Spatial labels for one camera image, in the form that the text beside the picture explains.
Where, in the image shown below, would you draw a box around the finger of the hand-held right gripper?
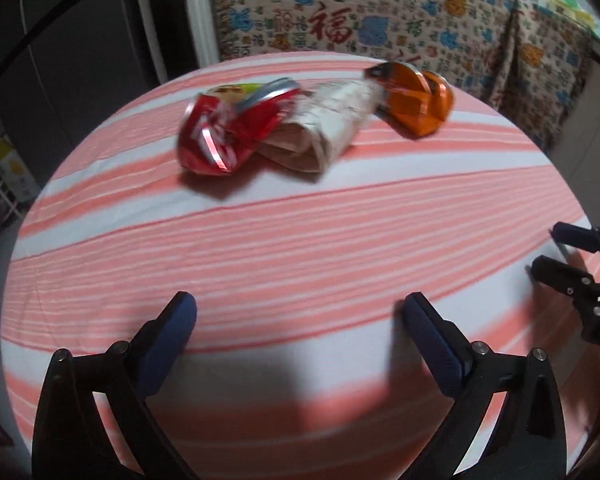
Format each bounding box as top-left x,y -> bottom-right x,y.
551,221 -> 600,257
529,255 -> 600,311

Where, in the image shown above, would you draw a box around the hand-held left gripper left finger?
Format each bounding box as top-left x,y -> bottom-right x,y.
32,291 -> 198,480

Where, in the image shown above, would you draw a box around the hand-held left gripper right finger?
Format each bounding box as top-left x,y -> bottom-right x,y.
402,292 -> 567,480

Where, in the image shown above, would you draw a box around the crushed red soda can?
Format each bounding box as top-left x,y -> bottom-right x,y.
176,77 -> 302,175

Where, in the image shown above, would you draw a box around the silver white wrapper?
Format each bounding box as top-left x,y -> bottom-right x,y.
256,80 -> 382,174

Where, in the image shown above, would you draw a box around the green yellow plastic containers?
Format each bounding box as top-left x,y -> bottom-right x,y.
547,0 -> 597,27

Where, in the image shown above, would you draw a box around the yellow cardboard box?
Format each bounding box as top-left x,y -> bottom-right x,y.
0,137 -> 42,206

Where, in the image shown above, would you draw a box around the patterned cloth-covered sofa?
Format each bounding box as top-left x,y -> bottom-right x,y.
205,0 -> 597,154

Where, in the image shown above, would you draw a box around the dark grey refrigerator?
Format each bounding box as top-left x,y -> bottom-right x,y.
0,0 -> 169,187

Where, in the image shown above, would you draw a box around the white door frame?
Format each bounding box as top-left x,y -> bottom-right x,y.
180,0 -> 222,69

